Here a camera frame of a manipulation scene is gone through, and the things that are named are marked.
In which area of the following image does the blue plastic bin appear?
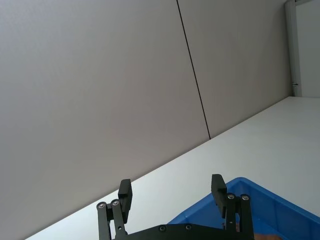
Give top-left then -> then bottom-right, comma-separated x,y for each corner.
166,177 -> 320,240

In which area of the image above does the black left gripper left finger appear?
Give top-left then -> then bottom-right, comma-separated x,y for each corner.
96,178 -> 133,240

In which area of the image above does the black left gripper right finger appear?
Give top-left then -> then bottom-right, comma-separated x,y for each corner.
211,174 -> 255,240

